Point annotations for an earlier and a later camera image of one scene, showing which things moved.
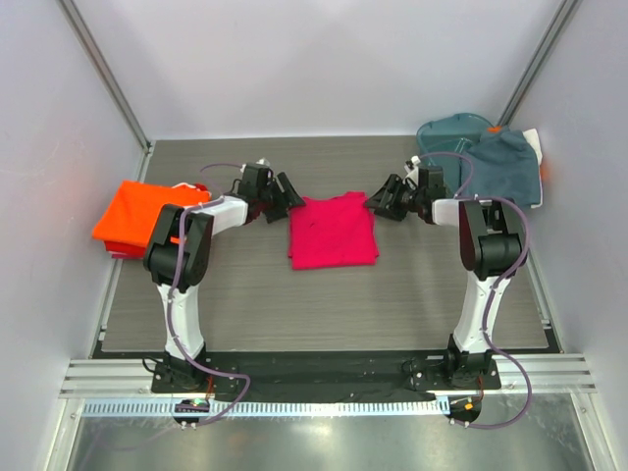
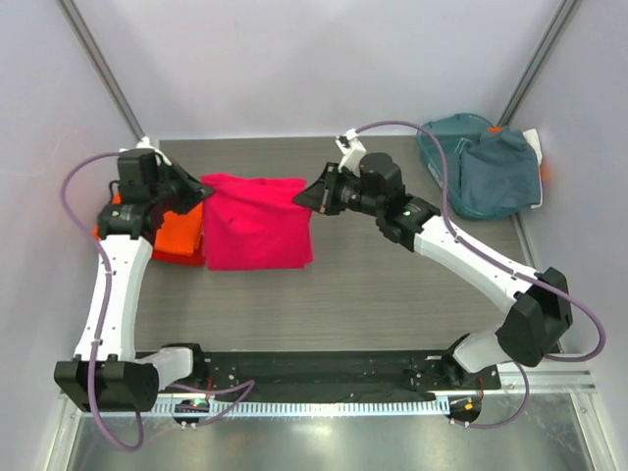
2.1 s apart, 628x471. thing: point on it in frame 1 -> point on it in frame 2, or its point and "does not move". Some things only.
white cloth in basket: [532, 136] does not move
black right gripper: [397, 194] -> [332, 188]
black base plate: [407, 377] does not move
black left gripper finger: [272, 215] -> [185, 198]
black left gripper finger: [289, 191] -> [188, 183]
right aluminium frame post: [537, 63] does not move
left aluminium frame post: [106, 74] does not move
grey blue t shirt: [501, 164] does not move
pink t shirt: [329, 233] -> [254, 223]
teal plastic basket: [444, 141] does not move
